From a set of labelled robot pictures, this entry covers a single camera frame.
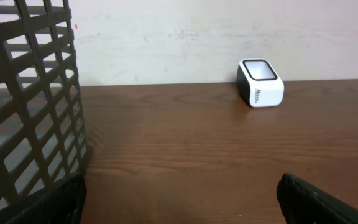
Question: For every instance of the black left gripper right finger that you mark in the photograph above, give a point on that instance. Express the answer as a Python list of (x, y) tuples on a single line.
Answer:
[(301, 202)]

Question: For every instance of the dark grey plastic basket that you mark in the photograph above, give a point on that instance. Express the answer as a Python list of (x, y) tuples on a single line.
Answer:
[(42, 130)]

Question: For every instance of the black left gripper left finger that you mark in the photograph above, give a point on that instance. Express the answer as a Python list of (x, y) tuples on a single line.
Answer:
[(62, 203)]

